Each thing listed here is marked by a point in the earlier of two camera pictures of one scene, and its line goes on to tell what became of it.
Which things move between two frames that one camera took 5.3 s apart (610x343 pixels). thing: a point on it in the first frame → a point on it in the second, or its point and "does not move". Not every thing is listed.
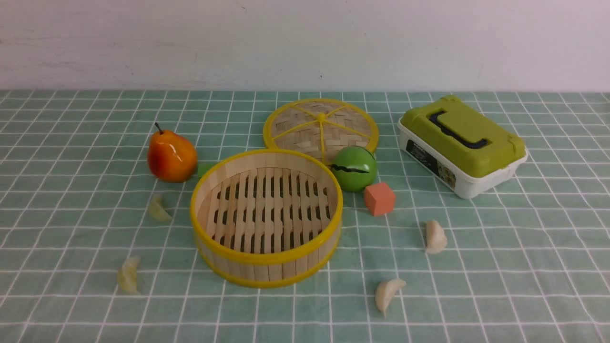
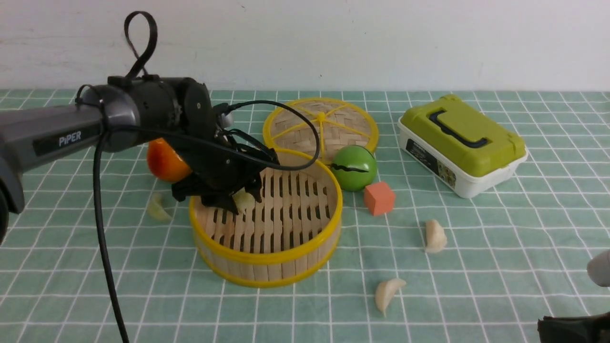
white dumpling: [436, 238] does not move
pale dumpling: [157, 211] does not move
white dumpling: [386, 291] does not move
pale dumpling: [127, 281] → [243, 200]
